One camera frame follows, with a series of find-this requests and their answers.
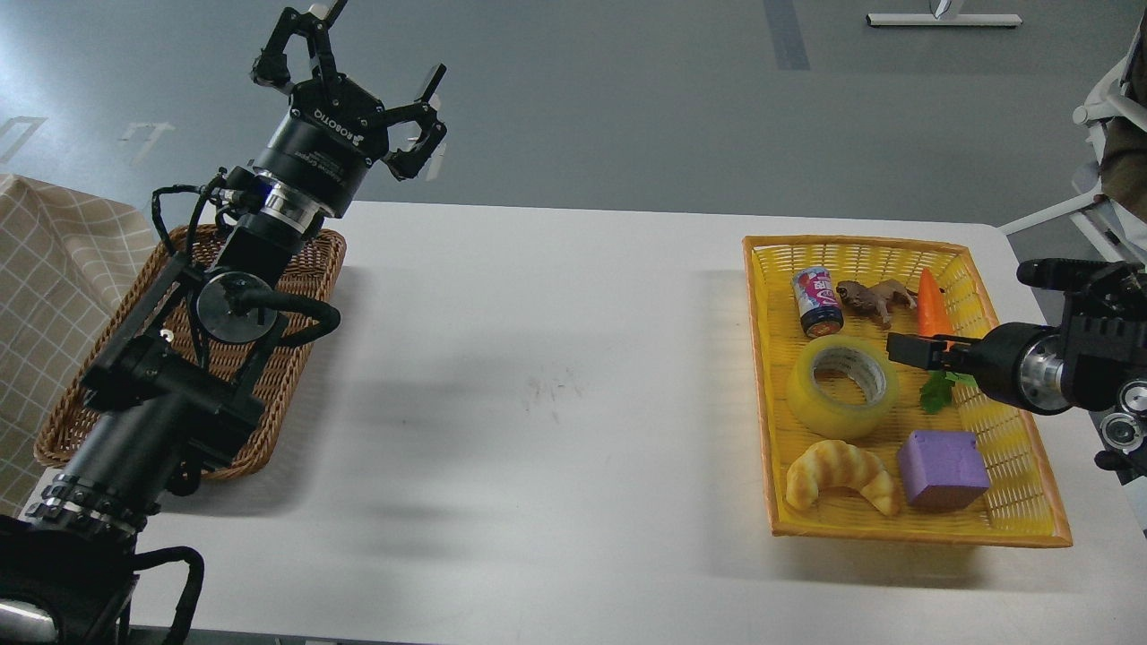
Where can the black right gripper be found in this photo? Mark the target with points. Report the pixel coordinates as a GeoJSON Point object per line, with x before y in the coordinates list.
{"type": "Point", "coordinates": [1017, 363]}

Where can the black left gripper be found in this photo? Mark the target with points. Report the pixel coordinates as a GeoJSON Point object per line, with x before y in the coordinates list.
{"type": "Point", "coordinates": [327, 143]}

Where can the yellow tape roll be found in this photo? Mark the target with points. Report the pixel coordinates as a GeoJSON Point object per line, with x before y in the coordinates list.
{"type": "Point", "coordinates": [841, 387]}

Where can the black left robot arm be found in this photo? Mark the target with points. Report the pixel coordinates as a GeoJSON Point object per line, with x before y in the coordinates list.
{"type": "Point", "coordinates": [174, 386]}

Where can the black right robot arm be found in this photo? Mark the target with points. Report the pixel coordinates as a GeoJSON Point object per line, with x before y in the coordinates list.
{"type": "Point", "coordinates": [1094, 359]}

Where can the orange toy carrot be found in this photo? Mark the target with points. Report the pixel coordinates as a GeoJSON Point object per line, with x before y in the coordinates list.
{"type": "Point", "coordinates": [933, 320]}

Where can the brown toy animal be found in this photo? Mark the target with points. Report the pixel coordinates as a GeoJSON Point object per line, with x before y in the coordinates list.
{"type": "Point", "coordinates": [876, 301]}

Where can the purple foam cube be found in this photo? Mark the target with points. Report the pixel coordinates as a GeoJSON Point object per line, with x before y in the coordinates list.
{"type": "Point", "coordinates": [942, 469]}

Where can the yellow plastic basket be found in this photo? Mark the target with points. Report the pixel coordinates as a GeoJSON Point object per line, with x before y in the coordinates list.
{"type": "Point", "coordinates": [1021, 507]}

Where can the small soda can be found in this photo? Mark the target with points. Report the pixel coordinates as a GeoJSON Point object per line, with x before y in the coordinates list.
{"type": "Point", "coordinates": [819, 310]}

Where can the toy croissant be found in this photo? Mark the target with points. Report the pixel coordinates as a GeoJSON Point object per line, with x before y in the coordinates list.
{"type": "Point", "coordinates": [835, 463]}

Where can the white chair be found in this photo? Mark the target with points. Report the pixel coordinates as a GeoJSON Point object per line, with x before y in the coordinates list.
{"type": "Point", "coordinates": [1109, 208]}

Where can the beige checkered cloth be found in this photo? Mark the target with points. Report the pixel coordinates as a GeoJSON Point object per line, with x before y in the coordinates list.
{"type": "Point", "coordinates": [67, 258]}

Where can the white floor stand base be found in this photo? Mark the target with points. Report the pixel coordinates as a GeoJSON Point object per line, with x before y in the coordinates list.
{"type": "Point", "coordinates": [945, 14]}

